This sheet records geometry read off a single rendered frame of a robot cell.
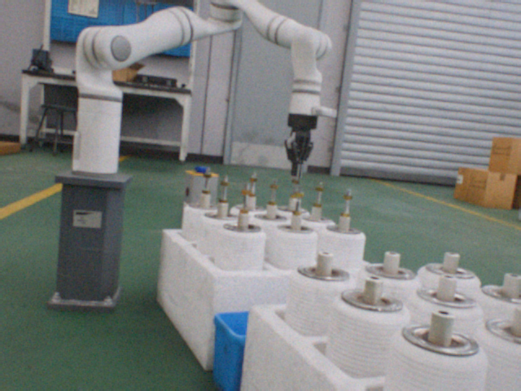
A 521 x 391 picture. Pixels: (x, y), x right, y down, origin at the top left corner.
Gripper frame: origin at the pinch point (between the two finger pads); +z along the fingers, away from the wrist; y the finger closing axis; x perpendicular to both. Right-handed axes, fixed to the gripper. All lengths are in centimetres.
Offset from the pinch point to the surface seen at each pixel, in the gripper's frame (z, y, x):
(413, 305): 11, 52, 44
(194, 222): 13.4, 23.6, -12.8
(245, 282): 18.6, 38.6, 10.8
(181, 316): 31.2, 33.6, -6.4
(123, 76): -47, -288, -345
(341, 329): 13, 62, 38
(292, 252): 14.0, 27.5, 14.4
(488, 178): 10, -355, 7
